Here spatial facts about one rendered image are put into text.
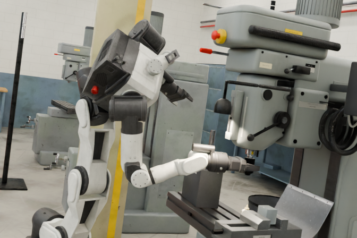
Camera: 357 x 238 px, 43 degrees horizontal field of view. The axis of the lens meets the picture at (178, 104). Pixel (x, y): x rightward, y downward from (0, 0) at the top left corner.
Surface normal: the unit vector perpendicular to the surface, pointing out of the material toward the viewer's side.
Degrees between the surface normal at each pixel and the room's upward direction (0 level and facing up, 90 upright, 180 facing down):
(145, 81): 58
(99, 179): 80
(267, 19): 90
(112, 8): 90
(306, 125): 90
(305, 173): 90
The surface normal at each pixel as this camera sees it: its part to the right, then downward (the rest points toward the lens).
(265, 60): 0.41, 0.11
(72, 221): -0.72, -0.07
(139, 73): 0.65, -0.42
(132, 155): 0.18, 0.20
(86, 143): -0.75, 0.35
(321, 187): -0.90, -0.11
